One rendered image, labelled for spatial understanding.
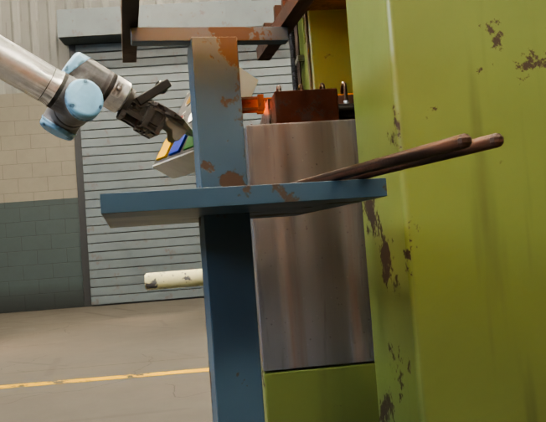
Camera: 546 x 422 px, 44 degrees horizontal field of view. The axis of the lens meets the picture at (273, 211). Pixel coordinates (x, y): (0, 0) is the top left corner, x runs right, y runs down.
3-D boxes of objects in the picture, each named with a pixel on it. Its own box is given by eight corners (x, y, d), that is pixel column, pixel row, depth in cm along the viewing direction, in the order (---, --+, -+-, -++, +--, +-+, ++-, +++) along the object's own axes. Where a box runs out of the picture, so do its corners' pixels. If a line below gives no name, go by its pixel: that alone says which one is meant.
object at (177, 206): (100, 213, 66) (99, 193, 66) (110, 228, 105) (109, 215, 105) (387, 196, 72) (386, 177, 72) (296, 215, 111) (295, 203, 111)
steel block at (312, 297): (263, 372, 120) (244, 125, 122) (249, 342, 157) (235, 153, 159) (560, 343, 125) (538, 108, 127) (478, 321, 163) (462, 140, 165)
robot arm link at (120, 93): (110, 79, 180) (122, 70, 172) (126, 90, 182) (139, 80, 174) (96, 107, 178) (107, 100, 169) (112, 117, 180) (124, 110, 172)
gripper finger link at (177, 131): (187, 150, 185) (158, 132, 181) (195, 131, 187) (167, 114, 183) (191, 148, 182) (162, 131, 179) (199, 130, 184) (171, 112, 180)
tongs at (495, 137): (507, 146, 52) (506, 131, 52) (462, 147, 50) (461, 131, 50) (254, 205, 108) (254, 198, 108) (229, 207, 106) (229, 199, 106)
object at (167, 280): (145, 292, 173) (143, 271, 174) (146, 290, 179) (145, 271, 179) (312, 279, 178) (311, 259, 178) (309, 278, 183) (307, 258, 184)
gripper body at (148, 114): (151, 141, 184) (111, 118, 179) (163, 114, 187) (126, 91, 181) (161, 136, 177) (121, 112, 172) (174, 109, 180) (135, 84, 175)
